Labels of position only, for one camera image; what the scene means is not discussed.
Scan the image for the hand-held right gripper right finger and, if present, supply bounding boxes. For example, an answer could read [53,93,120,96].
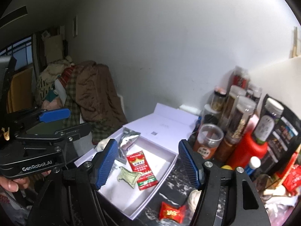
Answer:
[178,139,271,226]

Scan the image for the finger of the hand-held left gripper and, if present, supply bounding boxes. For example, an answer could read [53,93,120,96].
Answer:
[14,108,71,128]
[16,122,91,147]

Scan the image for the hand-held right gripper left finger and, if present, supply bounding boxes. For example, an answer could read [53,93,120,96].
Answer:
[28,139,118,226]

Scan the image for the green tea packet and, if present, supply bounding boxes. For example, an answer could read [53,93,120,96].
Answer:
[117,166,143,190]

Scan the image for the white cardboard box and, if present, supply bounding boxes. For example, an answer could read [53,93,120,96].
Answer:
[74,102,201,220]

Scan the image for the red snack packet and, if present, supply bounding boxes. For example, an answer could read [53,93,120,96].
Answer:
[126,150,158,191]

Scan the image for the silver foil packet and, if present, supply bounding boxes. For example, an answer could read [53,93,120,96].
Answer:
[116,127,142,164]

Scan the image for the clear bag of white pads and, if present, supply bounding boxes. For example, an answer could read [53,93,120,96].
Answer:
[188,189,203,214]

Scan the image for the person's left hand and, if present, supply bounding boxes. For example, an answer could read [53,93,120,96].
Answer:
[0,175,31,193]

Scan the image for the clear jar with orange label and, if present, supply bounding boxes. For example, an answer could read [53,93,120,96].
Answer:
[193,123,224,161]

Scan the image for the jar of brown powder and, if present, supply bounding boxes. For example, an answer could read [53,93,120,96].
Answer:
[215,136,237,162]

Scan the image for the mustard cloth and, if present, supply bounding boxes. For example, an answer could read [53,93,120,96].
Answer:
[7,68,34,113]

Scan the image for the brown quilted jacket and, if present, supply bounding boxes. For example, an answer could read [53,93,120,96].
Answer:
[75,60,129,133]

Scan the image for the red candy packet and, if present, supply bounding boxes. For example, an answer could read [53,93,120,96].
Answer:
[158,201,188,224]

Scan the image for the small black lid jar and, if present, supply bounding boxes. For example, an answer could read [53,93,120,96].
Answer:
[202,105,222,128]

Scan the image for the red canister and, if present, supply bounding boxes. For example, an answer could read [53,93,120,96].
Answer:
[225,131,269,170]

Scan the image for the blue tablet tube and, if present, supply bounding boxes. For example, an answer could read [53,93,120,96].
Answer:
[246,156,262,177]

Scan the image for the tall jar of grains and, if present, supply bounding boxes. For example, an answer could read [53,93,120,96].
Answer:
[231,96,257,144]

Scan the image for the tall jar with dark label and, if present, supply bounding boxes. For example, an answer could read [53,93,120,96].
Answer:
[222,86,246,133]

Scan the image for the jar of nuts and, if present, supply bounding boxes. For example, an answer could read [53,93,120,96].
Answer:
[211,87,228,111]

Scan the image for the window with bars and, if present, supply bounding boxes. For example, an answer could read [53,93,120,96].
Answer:
[0,35,34,60]

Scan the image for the glass mug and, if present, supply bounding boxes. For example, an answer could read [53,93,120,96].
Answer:
[255,174,283,200]

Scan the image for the dark label jar white lid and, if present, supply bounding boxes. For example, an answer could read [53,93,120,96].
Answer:
[252,97,285,144]

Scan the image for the black coffee bag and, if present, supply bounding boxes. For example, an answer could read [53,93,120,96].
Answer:
[258,94,301,171]

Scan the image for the jar of red dried fruit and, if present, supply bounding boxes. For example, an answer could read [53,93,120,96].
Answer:
[233,65,250,89]

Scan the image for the red foil packets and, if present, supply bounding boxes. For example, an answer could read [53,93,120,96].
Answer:
[281,163,301,195]

